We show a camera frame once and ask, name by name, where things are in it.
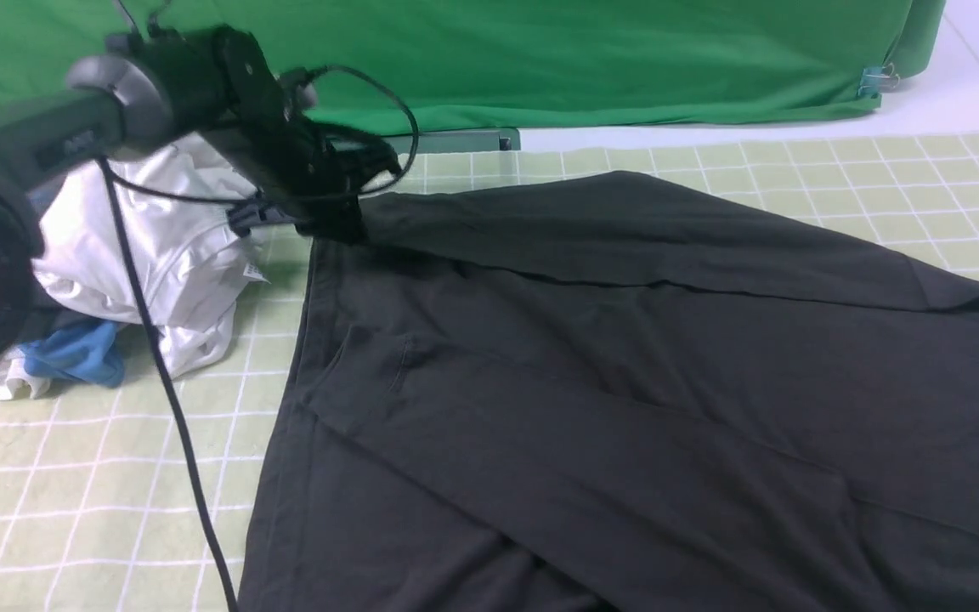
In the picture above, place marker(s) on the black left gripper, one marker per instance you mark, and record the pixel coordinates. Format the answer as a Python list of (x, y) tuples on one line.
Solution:
[(309, 175)]

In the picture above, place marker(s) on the dark gray long-sleeve shirt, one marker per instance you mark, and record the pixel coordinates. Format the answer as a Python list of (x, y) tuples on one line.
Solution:
[(613, 393)]

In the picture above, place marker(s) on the white crumpled shirt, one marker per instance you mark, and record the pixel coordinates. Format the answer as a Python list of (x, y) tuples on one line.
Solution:
[(192, 266)]

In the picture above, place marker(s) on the blue crumpled shirt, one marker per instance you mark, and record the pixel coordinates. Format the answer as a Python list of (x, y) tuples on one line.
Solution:
[(85, 352)]

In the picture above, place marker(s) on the green backdrop cloth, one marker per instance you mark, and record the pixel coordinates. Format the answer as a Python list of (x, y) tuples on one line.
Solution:
[(536, 64)]

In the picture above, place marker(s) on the light green checkered tablecloth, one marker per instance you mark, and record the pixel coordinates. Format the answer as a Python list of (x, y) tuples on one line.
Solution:
[(96, 510)]

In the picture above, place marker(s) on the blue binder clip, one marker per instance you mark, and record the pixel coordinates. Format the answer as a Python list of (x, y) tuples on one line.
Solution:
[(877, 80)]

